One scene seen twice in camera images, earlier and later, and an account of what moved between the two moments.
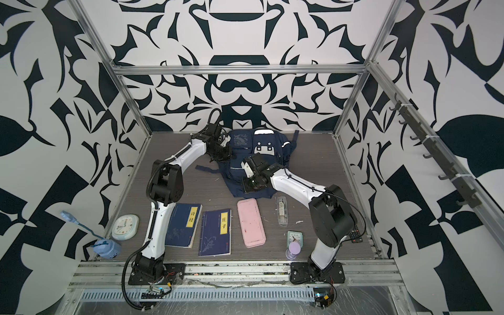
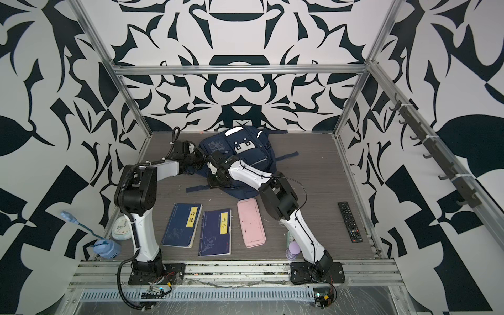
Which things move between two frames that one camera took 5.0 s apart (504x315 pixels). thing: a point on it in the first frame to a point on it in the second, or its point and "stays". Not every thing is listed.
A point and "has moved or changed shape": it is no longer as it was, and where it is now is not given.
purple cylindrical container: x=293 y=250 stays
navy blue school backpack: x=277 y=146 has moved or changed shape
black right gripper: x=246 y=187 to x=212 y=184
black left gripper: x=228 y=156 to x=202 y=156
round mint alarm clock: x=125 y=227 stays
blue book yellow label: x=183 y=224 stays
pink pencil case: x=251 y=222 stays
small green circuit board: x=323 y=296 stays
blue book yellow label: x=215 y=233 stays
